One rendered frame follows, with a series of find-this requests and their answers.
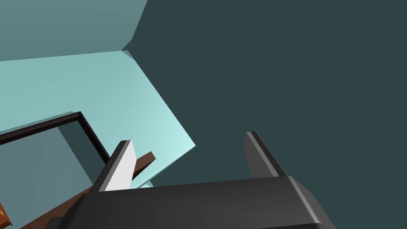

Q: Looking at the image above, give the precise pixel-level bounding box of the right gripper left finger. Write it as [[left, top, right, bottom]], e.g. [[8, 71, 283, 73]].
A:
[[91, 140, 138, 193]]

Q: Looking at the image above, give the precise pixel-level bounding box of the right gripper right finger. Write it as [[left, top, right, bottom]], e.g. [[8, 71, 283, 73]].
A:
[[244, 131, 289, 179]]

